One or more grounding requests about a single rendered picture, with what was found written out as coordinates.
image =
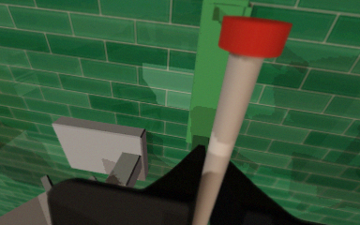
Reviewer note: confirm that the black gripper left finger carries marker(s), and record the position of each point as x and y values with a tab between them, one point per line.
170	200

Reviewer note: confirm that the beige pin with red cap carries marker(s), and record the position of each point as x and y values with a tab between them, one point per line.
249	40

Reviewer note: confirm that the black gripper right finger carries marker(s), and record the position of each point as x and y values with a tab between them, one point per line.
241	202

